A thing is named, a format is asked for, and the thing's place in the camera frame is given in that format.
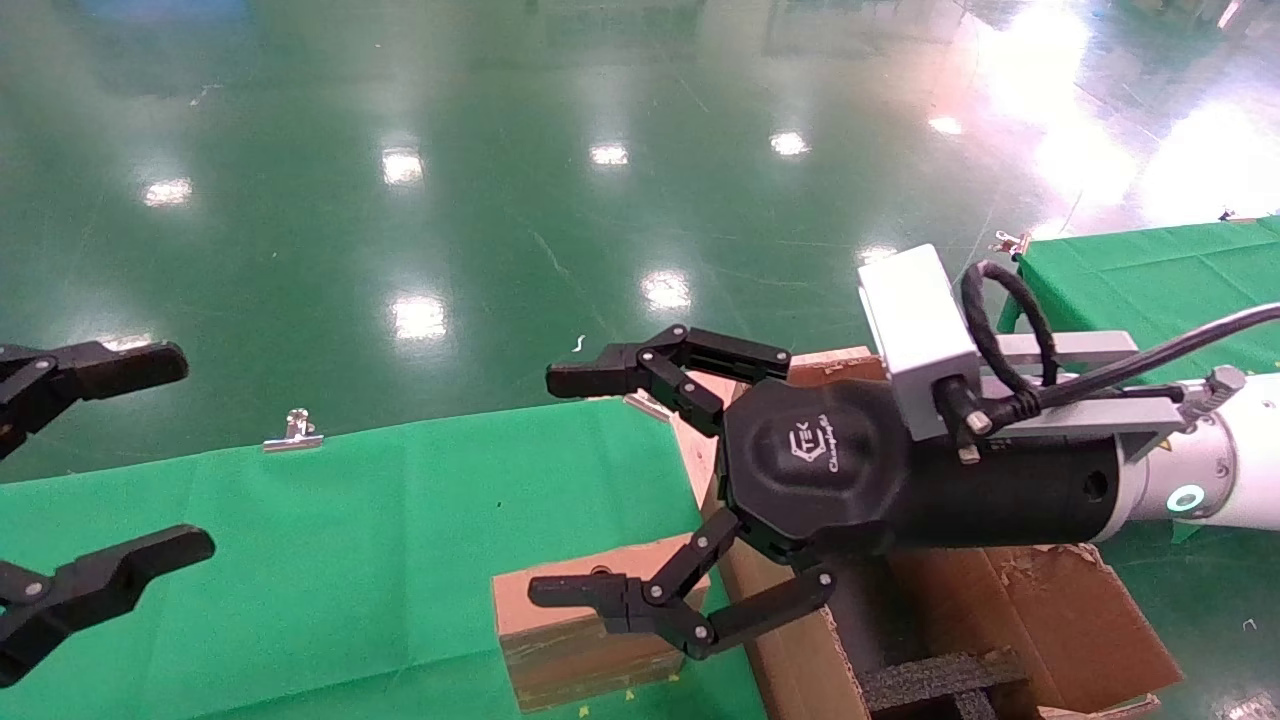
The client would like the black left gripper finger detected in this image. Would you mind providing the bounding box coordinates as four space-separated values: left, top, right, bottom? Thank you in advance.
0 341 189 461
0 525 216 689

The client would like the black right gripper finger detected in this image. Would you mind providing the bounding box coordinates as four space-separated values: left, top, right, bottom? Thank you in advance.
546 325 793 437
528 508 837 661

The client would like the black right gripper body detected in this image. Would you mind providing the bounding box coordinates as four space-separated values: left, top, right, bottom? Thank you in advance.
720 378 1123 563

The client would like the small brown cardboard box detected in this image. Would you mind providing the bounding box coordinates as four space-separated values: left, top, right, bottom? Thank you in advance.
490 533 717 713

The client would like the large open cardboard carton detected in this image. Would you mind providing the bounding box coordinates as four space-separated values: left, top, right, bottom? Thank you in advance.
690 347 1186 720

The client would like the large green table cloth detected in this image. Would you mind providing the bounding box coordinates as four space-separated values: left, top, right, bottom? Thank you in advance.
0 398 771 720

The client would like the flat black foam insert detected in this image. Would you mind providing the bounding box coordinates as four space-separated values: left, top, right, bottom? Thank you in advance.
858 648 1031 720

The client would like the green cloth with hanging corner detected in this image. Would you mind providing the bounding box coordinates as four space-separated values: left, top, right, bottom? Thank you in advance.
997 215 1280 546

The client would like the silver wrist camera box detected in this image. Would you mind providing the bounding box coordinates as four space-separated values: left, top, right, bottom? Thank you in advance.
858 244 988 443

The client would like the braided black loop cable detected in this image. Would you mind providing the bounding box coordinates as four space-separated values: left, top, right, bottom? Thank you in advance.
960 260 1059 429

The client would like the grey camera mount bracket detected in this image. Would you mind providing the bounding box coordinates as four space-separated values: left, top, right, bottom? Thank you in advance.
975 333 1247 453

